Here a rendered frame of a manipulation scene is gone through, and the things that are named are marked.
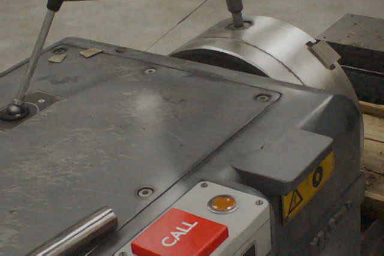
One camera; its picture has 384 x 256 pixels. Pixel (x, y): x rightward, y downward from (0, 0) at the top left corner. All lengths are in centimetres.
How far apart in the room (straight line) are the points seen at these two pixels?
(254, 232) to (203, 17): 386
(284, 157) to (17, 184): 26
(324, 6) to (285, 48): 349
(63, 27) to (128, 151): 389
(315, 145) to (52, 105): 32
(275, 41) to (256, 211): 43
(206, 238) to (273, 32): 50
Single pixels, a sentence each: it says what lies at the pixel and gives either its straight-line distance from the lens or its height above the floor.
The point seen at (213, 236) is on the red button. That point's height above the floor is 127.
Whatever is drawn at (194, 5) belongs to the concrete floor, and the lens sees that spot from 472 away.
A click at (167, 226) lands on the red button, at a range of 67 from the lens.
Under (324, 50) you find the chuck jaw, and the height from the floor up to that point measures 119.
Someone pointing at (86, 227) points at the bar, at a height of 128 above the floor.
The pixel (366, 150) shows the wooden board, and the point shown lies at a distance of 148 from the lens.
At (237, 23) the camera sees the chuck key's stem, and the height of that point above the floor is 124.
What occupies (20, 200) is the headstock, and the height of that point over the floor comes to 126.
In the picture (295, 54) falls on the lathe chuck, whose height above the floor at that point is 121.
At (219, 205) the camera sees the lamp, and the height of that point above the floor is 126.
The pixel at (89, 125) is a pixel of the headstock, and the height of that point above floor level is 125.
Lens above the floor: 166
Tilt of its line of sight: 28 degrees down
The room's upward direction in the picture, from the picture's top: 7 degrees counter-clockwise
